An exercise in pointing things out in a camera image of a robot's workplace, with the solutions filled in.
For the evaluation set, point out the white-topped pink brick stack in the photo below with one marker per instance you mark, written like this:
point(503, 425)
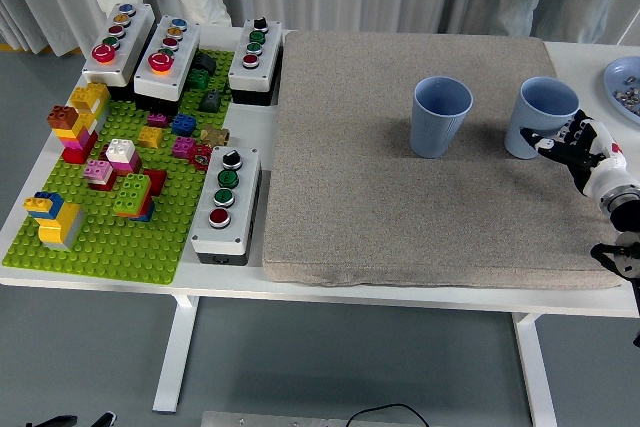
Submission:
point(122, 154)

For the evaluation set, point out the five-button control box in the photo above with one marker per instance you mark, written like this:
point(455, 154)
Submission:
point(130, 37)
point(185, 52)

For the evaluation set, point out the grey-brown mat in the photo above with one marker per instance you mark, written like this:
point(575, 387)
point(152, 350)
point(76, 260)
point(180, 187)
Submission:
point(350, 172)

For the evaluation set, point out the brass valve with red handwheel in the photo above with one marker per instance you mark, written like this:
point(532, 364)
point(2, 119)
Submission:
point(215, 135)

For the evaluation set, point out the pink-topped brick stack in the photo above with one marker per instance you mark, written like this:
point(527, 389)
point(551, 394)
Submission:
point(99, 174)

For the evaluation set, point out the green-topped brick stack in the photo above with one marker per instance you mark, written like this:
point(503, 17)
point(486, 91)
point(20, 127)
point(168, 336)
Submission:
point(132, 194)

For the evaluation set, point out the white table leg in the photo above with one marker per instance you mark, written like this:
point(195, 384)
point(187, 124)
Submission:
point(537, 372)
point(175, 347)

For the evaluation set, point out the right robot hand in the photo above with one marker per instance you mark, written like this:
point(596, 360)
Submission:
point(595, 152)

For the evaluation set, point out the red brick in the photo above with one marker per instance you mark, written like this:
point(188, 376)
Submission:
point(157, 179)

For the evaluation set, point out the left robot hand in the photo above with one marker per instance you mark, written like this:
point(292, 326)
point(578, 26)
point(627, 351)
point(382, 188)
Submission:
point(106, 420)

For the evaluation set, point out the brown-topped brick tower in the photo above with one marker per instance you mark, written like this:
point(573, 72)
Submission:
point(72, 134)

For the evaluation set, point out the dark grey brick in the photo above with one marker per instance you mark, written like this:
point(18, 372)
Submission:
point(211, 101)
point(205, 63)

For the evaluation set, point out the magenta brick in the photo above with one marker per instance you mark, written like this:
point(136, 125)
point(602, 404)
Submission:
point(158, 120)
point(182, 147)

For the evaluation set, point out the yellow and blue brick stack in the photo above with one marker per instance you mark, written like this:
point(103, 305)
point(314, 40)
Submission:
point(57, 227)

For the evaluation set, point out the green studded baseplate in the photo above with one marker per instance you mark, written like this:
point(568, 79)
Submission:
point(125, 247)

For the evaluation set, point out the blue ribbed cup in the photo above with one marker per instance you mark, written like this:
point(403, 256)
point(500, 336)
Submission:
point(530, 112)
point(435, 132)

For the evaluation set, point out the dark green brick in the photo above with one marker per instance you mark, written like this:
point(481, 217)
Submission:
point(198, 79)

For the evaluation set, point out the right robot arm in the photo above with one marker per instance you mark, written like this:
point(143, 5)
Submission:
point(625, 212)

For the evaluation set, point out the yellow and white brick stack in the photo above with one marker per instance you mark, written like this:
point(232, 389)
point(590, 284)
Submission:
point(90, 96)

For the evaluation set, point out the blue plate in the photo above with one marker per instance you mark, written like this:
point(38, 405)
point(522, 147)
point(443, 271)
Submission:
point(620, 72)

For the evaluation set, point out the four-button control box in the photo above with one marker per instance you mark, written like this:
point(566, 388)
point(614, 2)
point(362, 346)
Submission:
point(245, 187)
point(267, 54)

